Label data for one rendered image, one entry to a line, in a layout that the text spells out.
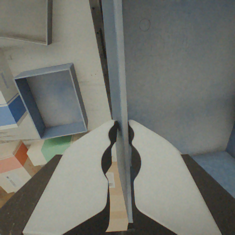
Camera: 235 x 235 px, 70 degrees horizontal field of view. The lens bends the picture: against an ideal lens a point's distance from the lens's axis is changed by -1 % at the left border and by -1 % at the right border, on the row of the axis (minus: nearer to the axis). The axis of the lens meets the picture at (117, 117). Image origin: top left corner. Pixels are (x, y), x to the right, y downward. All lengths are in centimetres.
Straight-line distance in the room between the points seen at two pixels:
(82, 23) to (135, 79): 38
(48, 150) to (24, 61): 28
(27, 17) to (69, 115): 30
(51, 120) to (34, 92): 11
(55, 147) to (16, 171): 16
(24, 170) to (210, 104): 61
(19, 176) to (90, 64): 46
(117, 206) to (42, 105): 42
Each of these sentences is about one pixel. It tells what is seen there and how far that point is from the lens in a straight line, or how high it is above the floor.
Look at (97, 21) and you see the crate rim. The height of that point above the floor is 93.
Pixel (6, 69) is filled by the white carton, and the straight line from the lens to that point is 57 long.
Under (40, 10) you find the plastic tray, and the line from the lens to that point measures 54.
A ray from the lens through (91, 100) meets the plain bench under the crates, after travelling 57.
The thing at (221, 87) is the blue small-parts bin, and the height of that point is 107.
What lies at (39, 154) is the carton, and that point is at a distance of 64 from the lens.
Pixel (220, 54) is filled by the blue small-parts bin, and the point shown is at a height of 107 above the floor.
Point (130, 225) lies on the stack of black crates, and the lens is 143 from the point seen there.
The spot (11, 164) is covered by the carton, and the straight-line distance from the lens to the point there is 68.
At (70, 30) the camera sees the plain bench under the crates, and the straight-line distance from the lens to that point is 53.
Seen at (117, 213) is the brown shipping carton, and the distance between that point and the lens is 70.
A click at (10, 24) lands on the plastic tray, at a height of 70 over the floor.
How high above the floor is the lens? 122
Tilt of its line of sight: 60 degrees down
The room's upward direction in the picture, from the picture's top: 167 degrees clockwise
